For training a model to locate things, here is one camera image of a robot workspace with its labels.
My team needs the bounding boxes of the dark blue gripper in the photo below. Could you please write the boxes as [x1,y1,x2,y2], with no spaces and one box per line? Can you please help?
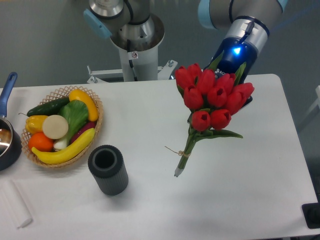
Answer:
[202,16,270,109]

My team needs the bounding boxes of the red tulip bouquet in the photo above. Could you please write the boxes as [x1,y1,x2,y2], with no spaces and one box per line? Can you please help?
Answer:
[174,63,255,177]

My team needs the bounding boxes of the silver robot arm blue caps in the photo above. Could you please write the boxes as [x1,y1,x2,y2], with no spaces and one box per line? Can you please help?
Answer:
[83,0,287,83]

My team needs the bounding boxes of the black device at table edge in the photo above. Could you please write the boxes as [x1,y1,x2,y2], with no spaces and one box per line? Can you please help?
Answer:
[301,202,320,229]

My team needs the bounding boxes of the dark grey ribbed vase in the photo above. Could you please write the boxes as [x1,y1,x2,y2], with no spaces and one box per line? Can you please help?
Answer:
[88,145,129,196]

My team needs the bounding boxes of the purple eggplant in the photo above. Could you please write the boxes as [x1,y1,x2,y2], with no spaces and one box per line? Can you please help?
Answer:
[70,121,96,144]

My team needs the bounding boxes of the green leafy cabbage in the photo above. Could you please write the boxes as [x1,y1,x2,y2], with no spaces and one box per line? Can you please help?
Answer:
[53,100,89,152]

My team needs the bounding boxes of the yellow squash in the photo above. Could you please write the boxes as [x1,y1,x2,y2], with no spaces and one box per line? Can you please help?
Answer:
[69,89,99,122]

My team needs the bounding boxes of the yellow banana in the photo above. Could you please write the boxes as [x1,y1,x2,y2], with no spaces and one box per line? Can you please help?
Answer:
[31,128,95,165]

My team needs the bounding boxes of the round beige disc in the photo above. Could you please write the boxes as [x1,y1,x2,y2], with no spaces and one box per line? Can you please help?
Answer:
[42,115,69,140]

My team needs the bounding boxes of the green cucumber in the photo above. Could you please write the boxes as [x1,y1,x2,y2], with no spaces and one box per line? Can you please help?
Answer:
[19,97,70,117]

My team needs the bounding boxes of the orange fruit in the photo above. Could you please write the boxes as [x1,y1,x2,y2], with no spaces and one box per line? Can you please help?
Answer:
[28,132,54,152]

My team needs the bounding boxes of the yellow bell pepper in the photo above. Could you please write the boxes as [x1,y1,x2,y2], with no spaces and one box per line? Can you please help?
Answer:
[25,115,48,135]

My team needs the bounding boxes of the white folded cloth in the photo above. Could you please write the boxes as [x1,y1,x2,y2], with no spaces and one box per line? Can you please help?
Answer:
[0,179,33,229]

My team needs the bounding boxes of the white frame at right edge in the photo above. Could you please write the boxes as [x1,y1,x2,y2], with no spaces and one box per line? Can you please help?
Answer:
[296,85,320,133]

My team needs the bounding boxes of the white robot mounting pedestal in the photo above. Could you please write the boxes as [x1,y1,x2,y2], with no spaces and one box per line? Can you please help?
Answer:
[87,44,178,84]

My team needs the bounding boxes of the blue handled saucepan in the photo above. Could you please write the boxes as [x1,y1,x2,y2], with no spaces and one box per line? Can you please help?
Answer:
[0,72,22,171]

